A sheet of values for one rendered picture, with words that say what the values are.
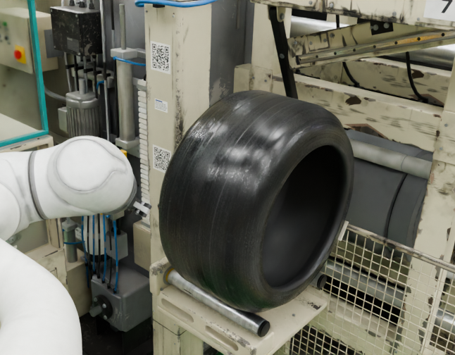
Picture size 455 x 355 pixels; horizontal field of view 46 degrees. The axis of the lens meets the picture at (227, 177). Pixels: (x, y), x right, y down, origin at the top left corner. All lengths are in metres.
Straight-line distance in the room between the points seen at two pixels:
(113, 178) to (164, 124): 0.77
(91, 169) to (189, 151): 0.56
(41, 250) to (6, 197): 1.02
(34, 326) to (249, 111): 0.91
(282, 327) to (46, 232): 0.78
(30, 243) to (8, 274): 1.21
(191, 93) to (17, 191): 0.78
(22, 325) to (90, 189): 0.30
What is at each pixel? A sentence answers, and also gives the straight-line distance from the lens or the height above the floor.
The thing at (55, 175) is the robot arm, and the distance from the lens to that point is 0.73.
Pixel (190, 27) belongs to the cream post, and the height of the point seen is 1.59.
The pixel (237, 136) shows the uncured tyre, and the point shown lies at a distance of 1.21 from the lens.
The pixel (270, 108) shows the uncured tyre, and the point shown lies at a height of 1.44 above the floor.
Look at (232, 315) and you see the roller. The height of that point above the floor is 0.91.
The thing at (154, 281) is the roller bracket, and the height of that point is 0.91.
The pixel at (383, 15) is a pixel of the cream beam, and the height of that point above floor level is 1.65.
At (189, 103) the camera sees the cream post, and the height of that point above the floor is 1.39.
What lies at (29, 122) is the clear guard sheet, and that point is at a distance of 1.59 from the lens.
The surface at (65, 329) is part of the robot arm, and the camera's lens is 0.46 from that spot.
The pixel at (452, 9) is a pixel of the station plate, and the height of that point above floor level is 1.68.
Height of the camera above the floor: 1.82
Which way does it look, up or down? 25 degrees down
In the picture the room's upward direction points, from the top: 2 degrees clockwise
